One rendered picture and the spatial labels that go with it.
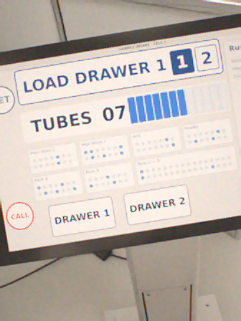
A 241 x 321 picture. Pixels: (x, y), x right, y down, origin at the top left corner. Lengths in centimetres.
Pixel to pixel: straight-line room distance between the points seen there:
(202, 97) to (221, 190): 14
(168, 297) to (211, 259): 76
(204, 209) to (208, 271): 111
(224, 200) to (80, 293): 117
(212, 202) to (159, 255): 26
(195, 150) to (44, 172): 22
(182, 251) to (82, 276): 96
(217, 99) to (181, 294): 54
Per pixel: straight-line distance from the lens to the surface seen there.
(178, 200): 51
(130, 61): 52
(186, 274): 83
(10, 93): 53
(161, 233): 51
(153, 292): 87
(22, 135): 52
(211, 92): 52
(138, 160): 50
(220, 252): 167
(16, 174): 52
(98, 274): 164
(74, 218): 51
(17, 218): 53
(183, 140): 50
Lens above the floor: 138
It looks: 41 degrees down
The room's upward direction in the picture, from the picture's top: 9 degrees counter-clockwise
